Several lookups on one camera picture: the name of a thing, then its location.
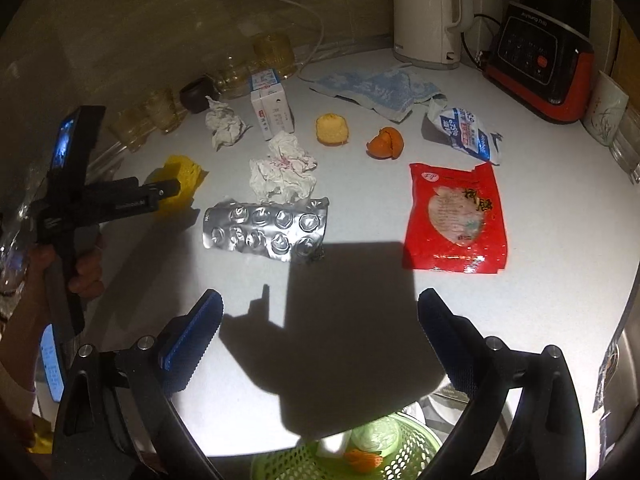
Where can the person's left hand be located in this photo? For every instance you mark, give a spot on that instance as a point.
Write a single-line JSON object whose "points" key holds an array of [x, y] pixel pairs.
{"points": [[87, 272]]}

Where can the silver blister pack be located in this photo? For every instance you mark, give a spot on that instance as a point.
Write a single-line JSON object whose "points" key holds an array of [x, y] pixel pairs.
{"points": [[265, 230]]}

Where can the clear plastic bag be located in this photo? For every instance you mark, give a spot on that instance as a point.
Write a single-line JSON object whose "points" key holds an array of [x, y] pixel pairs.
{"points": [[15, 240]]}

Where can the yellow cake piece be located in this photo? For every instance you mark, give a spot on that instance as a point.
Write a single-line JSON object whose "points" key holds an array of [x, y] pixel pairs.
{"points": [[332, 130]]}

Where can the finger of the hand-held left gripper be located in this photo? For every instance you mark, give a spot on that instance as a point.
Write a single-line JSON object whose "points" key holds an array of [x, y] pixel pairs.
{"points": [[167, 189]]}

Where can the red snack packet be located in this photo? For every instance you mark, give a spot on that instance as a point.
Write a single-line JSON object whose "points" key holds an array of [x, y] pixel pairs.
{"points": [[450, 210]]}

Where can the blue white towel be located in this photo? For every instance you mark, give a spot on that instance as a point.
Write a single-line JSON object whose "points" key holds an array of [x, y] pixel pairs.
{"points": [[370, 87]]}

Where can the wooden cutting board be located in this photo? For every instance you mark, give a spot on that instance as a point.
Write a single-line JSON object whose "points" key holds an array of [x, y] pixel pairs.
{"points": [[627, 50]]}

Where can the clear glass mug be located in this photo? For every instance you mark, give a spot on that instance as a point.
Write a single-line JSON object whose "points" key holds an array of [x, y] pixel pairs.
{"points": [[627, 155]]}

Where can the green plastic basket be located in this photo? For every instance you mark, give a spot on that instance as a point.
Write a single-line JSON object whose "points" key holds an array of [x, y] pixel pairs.
{"points": [[415, 450]]}

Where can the white red medicine box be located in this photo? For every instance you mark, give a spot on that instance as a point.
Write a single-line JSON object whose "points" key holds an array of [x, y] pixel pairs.
{"points": [[274, 115]]}

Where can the red black blender base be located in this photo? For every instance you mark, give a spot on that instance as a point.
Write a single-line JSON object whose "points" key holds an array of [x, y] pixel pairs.
{"points": [[530, 45]]}

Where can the orange carrot peel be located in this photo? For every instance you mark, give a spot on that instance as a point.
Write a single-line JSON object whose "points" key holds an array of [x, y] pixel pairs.
{"points": [[362, 460]]}

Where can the dark brown small bowl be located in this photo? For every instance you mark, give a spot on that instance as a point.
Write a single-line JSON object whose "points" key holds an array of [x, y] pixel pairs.
{"points": [[195, 95]]}

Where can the small white tissue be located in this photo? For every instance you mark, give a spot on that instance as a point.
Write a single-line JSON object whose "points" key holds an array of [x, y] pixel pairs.
{"points": [[225, 125]]}

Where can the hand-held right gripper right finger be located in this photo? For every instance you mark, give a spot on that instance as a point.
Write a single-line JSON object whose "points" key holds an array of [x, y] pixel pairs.
{"points": [[445, 345]]}

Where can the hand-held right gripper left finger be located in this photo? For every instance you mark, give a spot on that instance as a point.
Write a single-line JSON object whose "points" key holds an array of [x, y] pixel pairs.
{"points": [[192, 345]]}

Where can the white electric kettle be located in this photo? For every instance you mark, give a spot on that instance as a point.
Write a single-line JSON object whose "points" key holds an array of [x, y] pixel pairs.
{"points": [[425, 10]]}

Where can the white blue wipe packet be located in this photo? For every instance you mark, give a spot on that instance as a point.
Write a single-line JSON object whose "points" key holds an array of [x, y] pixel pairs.
{"points": [[465, 130]]}

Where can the person's left forearm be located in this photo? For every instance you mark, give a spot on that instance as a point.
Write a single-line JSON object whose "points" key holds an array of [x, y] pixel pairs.
{"points": [[20, 340]]}

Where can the large white tissue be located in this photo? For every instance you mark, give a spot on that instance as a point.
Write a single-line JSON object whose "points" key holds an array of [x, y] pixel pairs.
{"points": [[285, 170]]}

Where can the white cup with plant print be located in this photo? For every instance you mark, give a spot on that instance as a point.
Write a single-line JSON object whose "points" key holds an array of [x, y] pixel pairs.
{"points": [[605, 110]]}

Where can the steel sink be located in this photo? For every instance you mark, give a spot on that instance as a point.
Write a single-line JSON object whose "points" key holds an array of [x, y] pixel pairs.
{"points": [[615, 370]]}

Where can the green cabbage piece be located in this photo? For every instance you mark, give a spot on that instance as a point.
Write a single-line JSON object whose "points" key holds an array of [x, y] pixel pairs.
{"points": [[375, 435]]}

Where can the yellow sponge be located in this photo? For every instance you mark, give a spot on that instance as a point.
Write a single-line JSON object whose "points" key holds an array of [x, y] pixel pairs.
{"points": [[187, 175]]}

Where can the amber glass cup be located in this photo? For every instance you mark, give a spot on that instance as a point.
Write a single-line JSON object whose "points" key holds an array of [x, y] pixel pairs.
{"points": [[130, 130], [162, 110], [272, 52], [232, 77]]}

